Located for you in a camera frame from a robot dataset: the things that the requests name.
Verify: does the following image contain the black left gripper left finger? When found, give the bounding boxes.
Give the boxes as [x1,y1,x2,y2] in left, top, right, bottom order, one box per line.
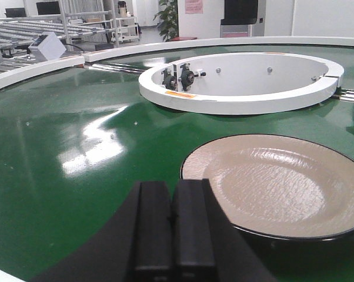
[127,181,173,281]

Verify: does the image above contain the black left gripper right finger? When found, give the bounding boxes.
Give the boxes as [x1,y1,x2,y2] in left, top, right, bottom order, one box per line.
[172,179,216,281]

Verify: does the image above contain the beige plate black rim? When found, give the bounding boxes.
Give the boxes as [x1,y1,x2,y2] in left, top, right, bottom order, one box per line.
[180,134,354,240]

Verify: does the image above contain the white shelf cart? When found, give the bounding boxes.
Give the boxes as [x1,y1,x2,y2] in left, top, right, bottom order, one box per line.
[112,16,139,43]

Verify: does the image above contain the metal conveyor rollers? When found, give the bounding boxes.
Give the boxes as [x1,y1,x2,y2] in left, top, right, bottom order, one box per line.
[335,89,354,103]

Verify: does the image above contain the green potted plant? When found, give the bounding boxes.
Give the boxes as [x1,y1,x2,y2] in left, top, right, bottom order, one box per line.
[154,0,179,42]

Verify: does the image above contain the black white water dispenser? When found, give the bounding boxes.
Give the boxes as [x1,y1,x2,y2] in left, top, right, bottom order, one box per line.
[220,0,266,38]

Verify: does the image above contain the white outer conveyor rim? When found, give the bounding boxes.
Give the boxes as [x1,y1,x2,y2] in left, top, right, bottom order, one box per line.
[0,36,354,89]

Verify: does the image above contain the white control box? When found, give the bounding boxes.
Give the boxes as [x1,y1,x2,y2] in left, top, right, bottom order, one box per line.
[29,32,66,62]

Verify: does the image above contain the metal roller rack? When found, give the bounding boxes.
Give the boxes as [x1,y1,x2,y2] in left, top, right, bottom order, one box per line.
[0,1,118,74]

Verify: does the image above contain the white inner conveyor ring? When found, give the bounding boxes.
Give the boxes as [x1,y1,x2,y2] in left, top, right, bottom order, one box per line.
[138,52,345,116]

